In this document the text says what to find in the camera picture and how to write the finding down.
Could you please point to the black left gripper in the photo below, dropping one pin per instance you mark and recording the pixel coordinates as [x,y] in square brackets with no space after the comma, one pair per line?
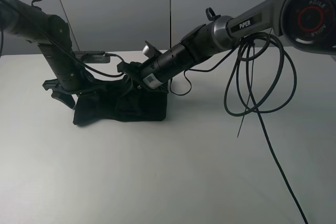
[63,87]

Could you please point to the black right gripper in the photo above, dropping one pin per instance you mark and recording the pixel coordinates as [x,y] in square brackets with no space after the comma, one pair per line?
[132,70]

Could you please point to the black printed t-shirt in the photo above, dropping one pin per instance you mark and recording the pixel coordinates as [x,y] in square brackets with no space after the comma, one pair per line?
[122,102]

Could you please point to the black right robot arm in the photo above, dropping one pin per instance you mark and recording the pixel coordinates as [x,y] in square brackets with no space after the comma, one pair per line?
[308,25]

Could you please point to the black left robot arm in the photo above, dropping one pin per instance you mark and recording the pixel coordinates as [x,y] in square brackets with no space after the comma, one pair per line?
[52,36]

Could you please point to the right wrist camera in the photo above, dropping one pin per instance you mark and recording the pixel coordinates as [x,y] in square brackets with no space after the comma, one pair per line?
[150,51]

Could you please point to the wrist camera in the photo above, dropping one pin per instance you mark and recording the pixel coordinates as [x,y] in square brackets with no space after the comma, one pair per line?
[150,51]
[92,57]

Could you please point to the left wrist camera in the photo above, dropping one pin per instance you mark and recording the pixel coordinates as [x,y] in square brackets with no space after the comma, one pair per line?
[92,57]

